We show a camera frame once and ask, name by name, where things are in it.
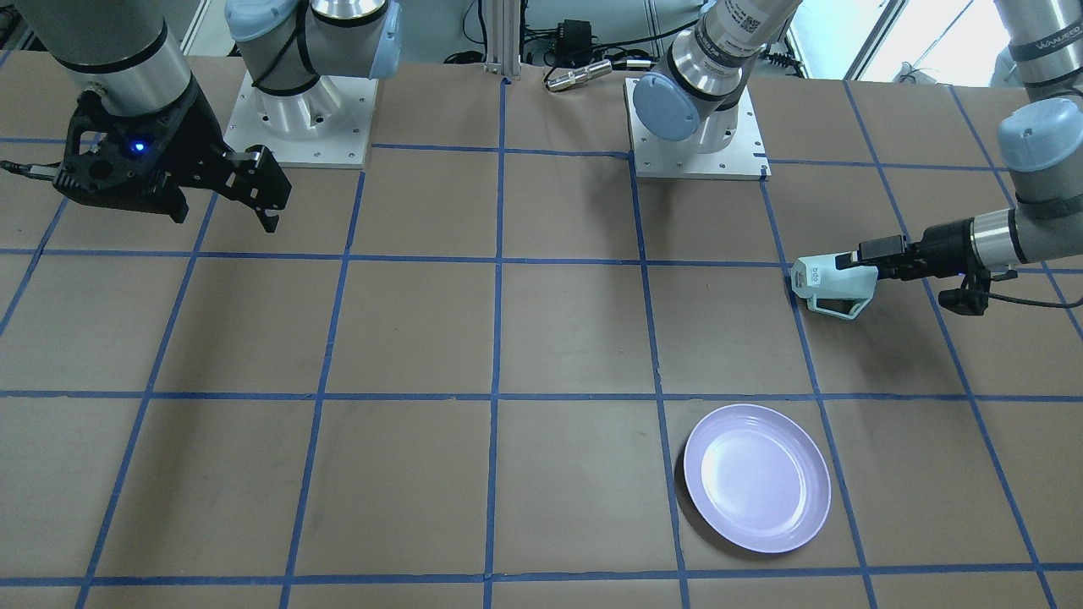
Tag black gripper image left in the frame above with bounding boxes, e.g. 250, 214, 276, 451
52, 77, 293, 233

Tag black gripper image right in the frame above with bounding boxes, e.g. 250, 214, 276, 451
834, 220, 992, 316

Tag mint green angular cup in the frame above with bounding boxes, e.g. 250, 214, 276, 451
790, 252, 879, 321

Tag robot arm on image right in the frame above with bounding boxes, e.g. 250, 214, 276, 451
628, 1, 1082, 320

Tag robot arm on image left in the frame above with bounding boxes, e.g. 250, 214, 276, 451
3, 1, 871, 265

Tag lavender plate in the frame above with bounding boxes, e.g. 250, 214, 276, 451
682, 403, 833, 554

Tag silver metal cylinder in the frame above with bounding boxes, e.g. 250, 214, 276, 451
544, 59, 613, 93

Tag black power adapter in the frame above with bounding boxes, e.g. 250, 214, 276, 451
554, 20, 593, 59

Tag white base plate image left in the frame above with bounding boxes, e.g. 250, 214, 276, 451
224, 74, 382, 170

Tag white base plate image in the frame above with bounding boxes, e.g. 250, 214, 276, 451
625, 78, 772, 181
224, 74, 382, 170

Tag white base plate image right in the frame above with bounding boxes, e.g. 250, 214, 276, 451
625, 78, 772, 181

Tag aluminium profile post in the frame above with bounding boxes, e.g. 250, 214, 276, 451
479, 0, 525, 81

